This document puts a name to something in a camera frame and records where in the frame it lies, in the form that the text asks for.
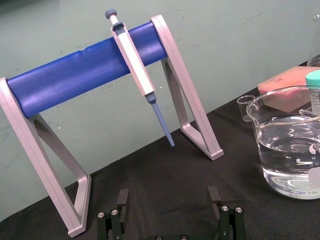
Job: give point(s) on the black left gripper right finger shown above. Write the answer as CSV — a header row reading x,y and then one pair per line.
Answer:
x,y
231,225

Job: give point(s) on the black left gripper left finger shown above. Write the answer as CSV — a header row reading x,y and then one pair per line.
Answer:
x,y
110,225

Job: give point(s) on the black table cloth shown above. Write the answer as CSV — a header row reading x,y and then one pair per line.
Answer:
x,y
175,170

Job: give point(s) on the large glass beaker with water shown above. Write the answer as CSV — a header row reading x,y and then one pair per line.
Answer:
x,y
282,160

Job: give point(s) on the small clear glass beaker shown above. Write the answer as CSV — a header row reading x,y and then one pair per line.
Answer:
x,y
242,110

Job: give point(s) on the silver stand with blue bar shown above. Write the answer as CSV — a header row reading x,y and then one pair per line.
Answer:
x,y
62,82

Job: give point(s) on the pink rectangular box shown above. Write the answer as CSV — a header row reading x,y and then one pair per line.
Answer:
x,y
282,80

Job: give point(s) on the white and blue pipette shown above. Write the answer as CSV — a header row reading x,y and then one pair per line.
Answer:
x,y
135,67

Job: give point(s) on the clear tube with teal cap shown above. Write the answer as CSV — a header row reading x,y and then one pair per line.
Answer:
x,y
313,80

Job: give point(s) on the tall clear glass vessel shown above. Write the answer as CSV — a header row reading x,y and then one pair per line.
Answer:
x,y
315,45

